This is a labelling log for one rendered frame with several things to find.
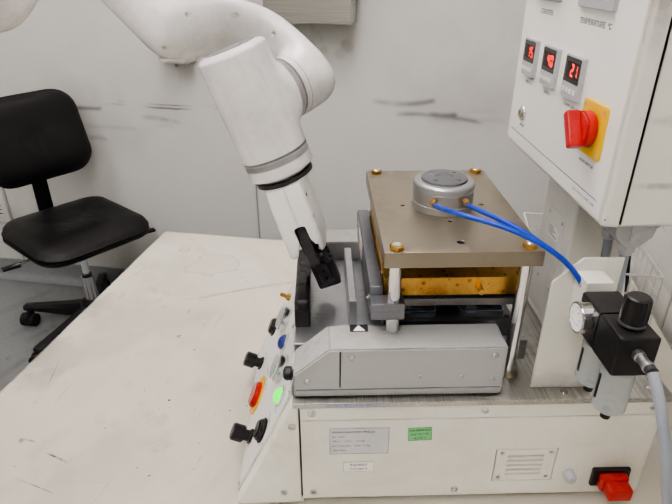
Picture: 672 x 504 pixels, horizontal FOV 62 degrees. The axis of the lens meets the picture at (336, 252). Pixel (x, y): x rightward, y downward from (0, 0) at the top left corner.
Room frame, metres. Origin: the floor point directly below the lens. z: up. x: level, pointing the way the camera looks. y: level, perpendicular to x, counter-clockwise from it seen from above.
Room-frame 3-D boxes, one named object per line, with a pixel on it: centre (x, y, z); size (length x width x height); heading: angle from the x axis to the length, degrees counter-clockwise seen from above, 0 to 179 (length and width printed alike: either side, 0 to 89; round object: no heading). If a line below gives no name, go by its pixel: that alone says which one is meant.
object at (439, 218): (0.67, -0.17, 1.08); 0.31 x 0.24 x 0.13; 2
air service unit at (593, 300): (0.47, -0.27, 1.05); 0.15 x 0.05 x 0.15; 2
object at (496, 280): (0.68, -0.14, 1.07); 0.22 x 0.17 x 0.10; 2
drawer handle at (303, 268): (0.68, 0.05, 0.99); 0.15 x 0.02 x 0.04; 2
